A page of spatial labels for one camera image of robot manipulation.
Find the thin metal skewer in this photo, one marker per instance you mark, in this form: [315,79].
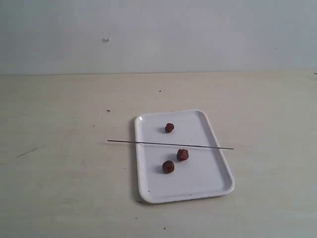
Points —
[169,144]

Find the white rectangular plastic tray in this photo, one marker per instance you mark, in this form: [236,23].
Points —
[205,174]

